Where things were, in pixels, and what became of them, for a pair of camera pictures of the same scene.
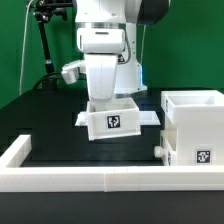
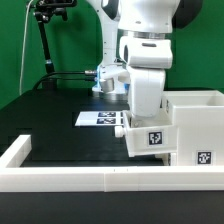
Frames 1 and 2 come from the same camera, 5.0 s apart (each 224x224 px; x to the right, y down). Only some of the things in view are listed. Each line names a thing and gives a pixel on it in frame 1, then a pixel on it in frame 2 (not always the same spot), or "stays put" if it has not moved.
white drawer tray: (109, 119) → (150, 135)
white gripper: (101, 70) → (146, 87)
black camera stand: (43, 10) stays put
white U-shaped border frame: (15, 177) stays put
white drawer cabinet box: (198, 118) stays put
